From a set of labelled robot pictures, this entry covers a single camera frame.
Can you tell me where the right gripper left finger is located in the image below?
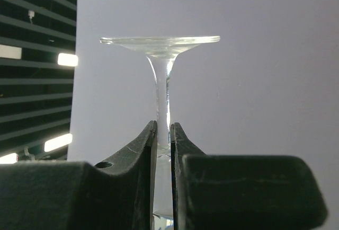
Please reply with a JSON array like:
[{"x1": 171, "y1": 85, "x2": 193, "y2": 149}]
[{"x1": 1, "y1": 121, "x2": 157, "y2": 229}]

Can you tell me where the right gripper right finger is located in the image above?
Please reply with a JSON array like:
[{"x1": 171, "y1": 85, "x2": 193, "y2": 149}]
[{"x1": 171, "y1": 123, "x2": 328, "y2": 229}]

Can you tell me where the clear round wine glass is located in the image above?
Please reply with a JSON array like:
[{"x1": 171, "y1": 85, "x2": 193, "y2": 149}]
[{"x1": 100, "y1": 36, "x2": 220, "y2": 229}]

